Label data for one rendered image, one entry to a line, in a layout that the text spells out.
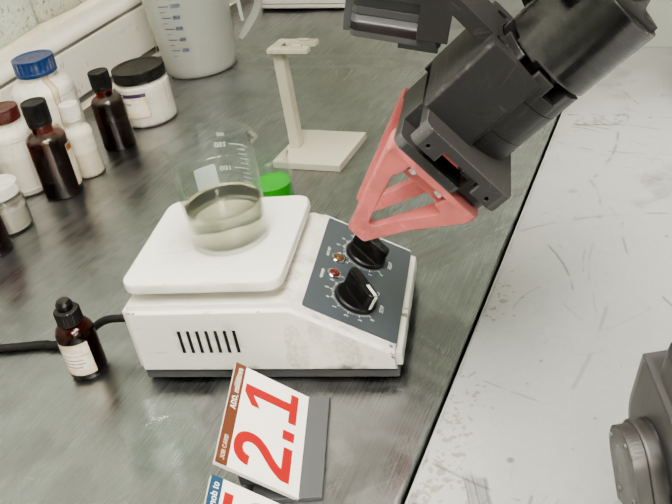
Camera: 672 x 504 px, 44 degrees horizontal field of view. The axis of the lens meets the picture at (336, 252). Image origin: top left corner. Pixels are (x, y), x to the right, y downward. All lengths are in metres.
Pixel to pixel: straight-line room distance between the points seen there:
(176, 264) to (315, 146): 0.35
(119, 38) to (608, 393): 0.91
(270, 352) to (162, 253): 0.11
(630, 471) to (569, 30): 0.22
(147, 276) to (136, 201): 0.31
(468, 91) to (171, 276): 0.26
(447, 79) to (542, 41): 0.05
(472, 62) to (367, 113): 0.57
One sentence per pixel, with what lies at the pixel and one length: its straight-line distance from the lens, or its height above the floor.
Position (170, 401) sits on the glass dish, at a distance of 0.61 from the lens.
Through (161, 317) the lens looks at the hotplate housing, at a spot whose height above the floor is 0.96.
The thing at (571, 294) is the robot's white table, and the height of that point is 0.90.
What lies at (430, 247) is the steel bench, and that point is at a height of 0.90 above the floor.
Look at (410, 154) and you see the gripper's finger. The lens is 0.47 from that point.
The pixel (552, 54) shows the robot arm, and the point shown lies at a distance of 0.46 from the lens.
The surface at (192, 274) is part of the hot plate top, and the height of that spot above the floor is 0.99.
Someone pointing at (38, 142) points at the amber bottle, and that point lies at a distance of 0.95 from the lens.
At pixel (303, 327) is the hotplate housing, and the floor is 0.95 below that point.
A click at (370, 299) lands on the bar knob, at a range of 0.59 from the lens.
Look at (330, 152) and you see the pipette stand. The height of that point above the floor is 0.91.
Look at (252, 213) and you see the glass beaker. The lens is 0.60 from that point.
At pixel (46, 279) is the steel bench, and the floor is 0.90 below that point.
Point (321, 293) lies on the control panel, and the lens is 0.60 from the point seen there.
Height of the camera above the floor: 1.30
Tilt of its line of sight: 32 degrees down
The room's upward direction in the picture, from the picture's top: 10 degrees counter-clockwise
